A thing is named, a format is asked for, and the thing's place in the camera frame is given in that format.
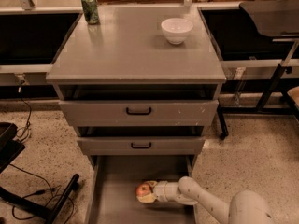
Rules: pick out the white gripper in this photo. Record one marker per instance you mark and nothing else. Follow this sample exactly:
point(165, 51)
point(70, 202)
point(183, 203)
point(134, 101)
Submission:
point(161, 191)

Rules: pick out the red apple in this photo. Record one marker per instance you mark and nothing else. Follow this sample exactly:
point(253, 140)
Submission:
point(143, 190)

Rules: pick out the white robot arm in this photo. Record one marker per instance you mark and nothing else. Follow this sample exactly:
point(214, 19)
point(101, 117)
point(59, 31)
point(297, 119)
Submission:
point(246, 207)

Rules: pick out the grey open bottom drawer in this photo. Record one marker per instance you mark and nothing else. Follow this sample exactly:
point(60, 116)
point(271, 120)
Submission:
point(116, 178)

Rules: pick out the grey middle drawer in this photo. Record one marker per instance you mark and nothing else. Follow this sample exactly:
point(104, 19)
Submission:
point(141, 145)

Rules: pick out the grey top drawer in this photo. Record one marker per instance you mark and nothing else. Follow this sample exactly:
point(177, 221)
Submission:
point(138, 113)

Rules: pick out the grey drawer cabinet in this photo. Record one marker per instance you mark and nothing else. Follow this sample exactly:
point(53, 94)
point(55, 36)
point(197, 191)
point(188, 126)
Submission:
point(127, 58)

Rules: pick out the black table on right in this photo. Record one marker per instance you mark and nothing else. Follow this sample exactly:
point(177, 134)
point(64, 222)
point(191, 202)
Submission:
point(279, 20)

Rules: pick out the white ceramic bowl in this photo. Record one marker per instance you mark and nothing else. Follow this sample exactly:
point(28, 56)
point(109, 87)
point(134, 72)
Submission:
point(176, 30)

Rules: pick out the green soda can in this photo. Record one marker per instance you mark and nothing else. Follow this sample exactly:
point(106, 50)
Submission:
point(90, 11)

